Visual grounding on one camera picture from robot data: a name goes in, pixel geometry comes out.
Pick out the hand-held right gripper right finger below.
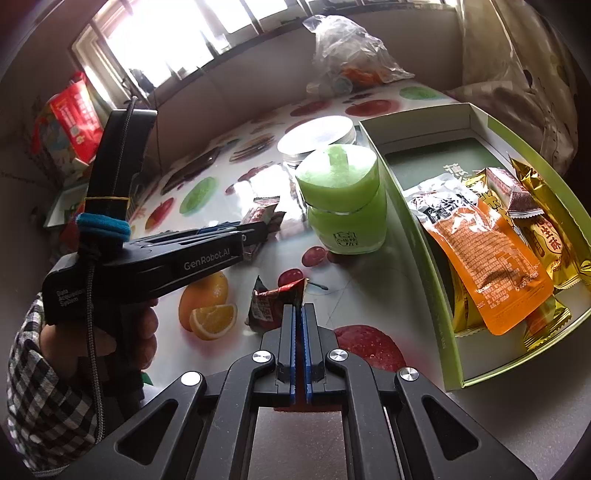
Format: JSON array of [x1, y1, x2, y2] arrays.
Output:
[[302, 304, 532, 480]]

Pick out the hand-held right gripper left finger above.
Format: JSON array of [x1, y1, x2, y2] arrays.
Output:
[[60, 304, 296, 480]]

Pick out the red snack packet black label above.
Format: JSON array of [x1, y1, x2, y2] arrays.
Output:
[[248, 275, 309, 334]]

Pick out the green cardboard box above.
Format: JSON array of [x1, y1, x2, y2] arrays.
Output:
[[358, 102, 591, 392]]

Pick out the orange snack packet white label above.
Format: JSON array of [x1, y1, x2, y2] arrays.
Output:
[[409, 180, 555, 336]]

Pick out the long yellow snack bar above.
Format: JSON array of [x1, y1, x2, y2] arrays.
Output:
[[464, 167, 511, 217]]

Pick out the white red candy packet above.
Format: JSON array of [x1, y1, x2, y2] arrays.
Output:
[[485, 166, 546, 217]]

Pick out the gold foil snack packet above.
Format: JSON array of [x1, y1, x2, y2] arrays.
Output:
[[510, 157, 591, 278]]

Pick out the person's left forearm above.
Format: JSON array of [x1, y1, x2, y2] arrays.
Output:
[[7, 293, 100, 472]]

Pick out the person's left hand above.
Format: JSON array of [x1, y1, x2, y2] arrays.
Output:
[[39, 295, 160, 384]]

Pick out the black phone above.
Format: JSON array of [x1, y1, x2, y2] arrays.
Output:
[[161, 147, 222, 192]]

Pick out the green jar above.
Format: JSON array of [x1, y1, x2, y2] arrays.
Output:
[[295, 144, 389, 254]]

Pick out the clear jar white lid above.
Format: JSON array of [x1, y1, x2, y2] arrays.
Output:
[[277, 115, 358, 167]]

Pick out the red snack bag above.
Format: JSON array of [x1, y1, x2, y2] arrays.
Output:
[[48, 74, 105, 160]]

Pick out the window with metal bars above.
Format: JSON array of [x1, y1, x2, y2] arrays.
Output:
[[69, 0, 462, 100]]

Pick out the clear plastic bag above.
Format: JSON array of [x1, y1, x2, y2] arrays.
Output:
[[302, 14, 414, 97]]

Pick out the small gold snack packet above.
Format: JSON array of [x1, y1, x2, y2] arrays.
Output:
[[522, 295, 573, 352]]

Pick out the yellow orange snack packet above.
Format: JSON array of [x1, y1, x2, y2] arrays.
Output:
[[515, 213, 583, 291]]

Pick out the cream printed curtain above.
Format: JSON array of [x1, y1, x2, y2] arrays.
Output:
[[445, 0, 580, 174]]

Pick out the black braided cable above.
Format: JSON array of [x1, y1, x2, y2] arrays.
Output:
[[83, 97, 139, 444]]

